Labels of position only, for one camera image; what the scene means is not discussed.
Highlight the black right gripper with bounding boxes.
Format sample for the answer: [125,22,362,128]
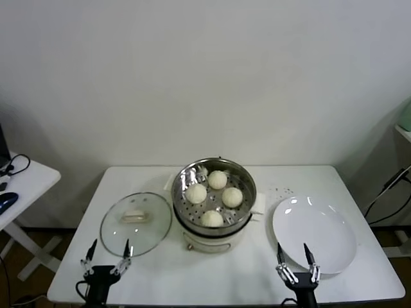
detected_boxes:
[275,243,321,308]

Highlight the pale green object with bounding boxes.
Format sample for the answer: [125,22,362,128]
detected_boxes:
[400,98,411,132]

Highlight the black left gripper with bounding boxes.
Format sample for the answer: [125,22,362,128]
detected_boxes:
[80,239,132,308]

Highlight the black floor cable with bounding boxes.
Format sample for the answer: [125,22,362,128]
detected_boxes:
[0,248,12,308]

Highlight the black looped cable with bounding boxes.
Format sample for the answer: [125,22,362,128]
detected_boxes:
[4,153,31,176]

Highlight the blue computer mouse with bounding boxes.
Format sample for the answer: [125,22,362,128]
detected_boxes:
[0,191,19,215]

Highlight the dark laptop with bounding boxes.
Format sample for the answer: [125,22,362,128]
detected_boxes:
[0,123,12,169]

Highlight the black power cable with adapter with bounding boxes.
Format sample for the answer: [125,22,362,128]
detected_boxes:
[364,166,411,225]

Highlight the stainless steel steamer basket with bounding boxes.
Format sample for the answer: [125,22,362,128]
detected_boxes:
[171,156,258,237]

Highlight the white folding side table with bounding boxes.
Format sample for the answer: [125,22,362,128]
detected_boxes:
[0,150,62,282]

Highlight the glass pot lid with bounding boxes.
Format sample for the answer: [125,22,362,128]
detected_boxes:
[100,191,173,258]

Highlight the dark scattered crumbs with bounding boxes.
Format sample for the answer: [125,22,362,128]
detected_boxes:
[268,185,295,195]

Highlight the white shelf board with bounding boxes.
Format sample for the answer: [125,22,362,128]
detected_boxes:
[395,124,411,142]

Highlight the white steamed baozi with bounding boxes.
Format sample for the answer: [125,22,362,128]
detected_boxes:
[222,187,243,208]
[186,184,208,205]
[208,170,229,190]
[200,210,224,228]

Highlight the cream electric cooking pot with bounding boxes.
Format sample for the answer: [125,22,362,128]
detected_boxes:
[163,175,268,252]

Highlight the white round plate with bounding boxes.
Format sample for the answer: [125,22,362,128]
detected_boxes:
[272,196,358,275]

